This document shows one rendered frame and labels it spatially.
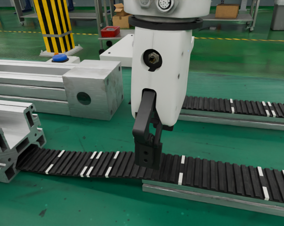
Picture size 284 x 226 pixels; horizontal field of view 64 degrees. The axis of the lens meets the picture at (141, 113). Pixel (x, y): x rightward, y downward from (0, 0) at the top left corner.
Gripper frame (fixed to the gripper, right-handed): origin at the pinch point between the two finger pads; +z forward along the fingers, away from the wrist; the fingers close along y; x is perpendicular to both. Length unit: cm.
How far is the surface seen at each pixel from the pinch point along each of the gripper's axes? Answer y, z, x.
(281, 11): 486, 32, -114
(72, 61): 28.4, 1.8, 31.4
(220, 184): -2.8, 2.7, -9.1
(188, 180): -3.3, 2.8, -5.2
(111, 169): -3.3, 4.4, 5.5
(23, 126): -1.0, 2.5, 22.1
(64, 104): 10.8, 4.7, 22.6
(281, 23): 488, 52, -119
